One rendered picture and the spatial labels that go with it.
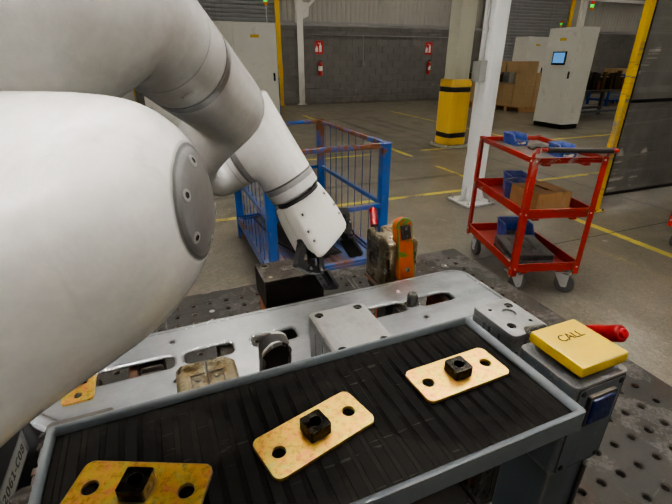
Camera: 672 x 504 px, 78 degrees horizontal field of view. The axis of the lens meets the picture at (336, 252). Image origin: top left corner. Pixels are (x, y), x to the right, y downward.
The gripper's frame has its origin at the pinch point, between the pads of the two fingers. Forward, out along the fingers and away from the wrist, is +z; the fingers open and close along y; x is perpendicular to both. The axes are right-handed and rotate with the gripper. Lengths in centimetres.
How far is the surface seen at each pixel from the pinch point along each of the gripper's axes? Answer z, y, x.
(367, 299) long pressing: 8.4, -1.0, 0.1
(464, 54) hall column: 66, -674, -207
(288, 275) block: -1.4, 2.0, -11.9
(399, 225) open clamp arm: 3.5, -17.8, 2.1
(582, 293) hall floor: 172, -193, -21
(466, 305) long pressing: 17.1, -7.8, 14.2
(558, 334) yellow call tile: 2.2, 14.4, 36.3
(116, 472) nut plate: -16, 44, 19
